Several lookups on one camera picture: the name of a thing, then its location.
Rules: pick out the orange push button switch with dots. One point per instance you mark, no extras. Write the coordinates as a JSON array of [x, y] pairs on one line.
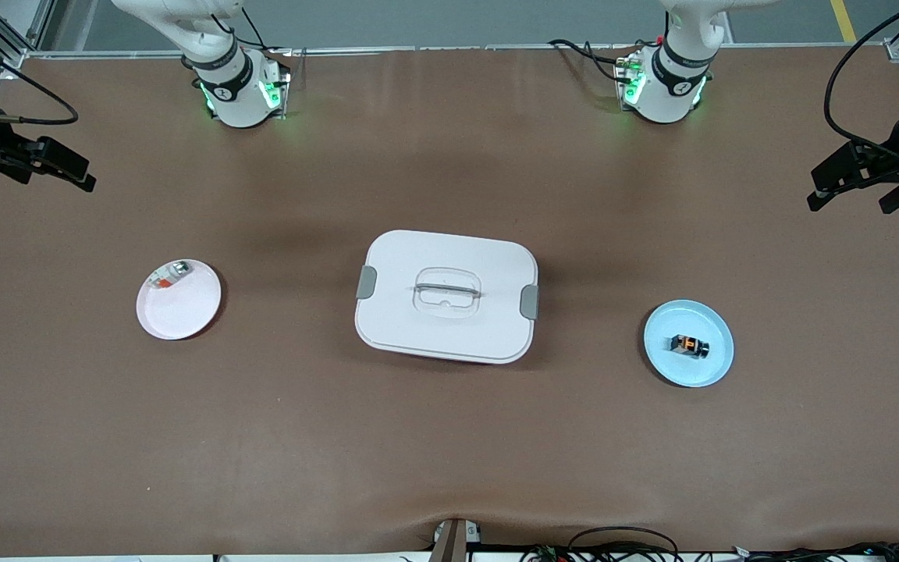
[[688, 345]]

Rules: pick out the grey box latch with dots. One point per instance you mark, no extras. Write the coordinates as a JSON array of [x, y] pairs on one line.
[[529, 302], [366, 282]]

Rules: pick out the aluminium table edge rail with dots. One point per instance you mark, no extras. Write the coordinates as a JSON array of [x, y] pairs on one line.
[[449, 48]]

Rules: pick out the white lidded storage box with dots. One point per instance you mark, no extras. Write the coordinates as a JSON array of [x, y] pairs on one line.
[[449, 336]]

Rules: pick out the table edge clamp bracket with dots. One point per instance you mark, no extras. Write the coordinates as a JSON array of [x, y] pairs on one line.
[[449, 542]]

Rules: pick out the light blue round plate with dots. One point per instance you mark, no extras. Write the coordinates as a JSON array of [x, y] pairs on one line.
[[687, 371]]

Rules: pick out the pink round plate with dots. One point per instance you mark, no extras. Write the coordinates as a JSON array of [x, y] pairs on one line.
[[180, 312]]

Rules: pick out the brown table mat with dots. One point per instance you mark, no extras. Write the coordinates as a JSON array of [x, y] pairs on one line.
[[449, 437]]

